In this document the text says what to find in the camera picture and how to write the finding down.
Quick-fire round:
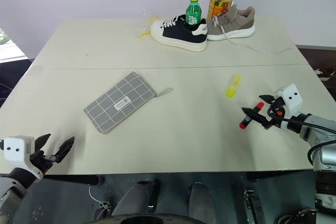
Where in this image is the grey checked pouch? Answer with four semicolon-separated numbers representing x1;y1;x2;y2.
83;71;173;134

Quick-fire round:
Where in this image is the white floor cable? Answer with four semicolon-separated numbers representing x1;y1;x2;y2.
88;185;111;212

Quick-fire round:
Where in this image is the dark grey rounded shape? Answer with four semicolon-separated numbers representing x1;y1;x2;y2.
112;179;161;216
187;182;213;219

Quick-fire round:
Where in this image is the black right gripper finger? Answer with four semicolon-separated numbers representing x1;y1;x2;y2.
241;107;271;130
258;94;277;105

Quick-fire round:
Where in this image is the red and black marker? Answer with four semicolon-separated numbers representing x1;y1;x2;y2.
239;101;265;130

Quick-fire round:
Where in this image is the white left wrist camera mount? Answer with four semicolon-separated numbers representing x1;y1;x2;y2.
3;135;44;180

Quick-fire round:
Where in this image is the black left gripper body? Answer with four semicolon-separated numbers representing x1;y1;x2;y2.
29;151;58;175

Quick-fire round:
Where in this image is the yellow highlighter pen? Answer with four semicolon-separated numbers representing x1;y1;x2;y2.
225;74;243;99

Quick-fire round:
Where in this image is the black table frame bar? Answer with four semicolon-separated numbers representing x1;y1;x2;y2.
41;174;106;187

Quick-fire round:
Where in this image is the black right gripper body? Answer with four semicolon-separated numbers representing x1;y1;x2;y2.
267;97;286;130

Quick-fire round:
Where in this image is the black and white sneaker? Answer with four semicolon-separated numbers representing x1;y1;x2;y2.
150;14;209;52

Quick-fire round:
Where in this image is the black shoe with white sole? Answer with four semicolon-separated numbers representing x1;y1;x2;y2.
313;68;336;82

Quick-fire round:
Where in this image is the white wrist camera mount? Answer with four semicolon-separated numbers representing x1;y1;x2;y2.
3;135;44;180
272;84;303;131

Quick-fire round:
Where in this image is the beige sneaker with white sole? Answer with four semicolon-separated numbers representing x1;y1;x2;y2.
206;4;292;57

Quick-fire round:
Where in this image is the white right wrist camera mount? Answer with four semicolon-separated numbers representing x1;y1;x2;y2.
272;84;303;131

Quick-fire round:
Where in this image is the green soda bottle yellow cap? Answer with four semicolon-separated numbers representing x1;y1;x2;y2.
185;0;203;28

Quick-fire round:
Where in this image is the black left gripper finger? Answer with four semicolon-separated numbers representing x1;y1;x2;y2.
35;133;51;154
53;136;76;164

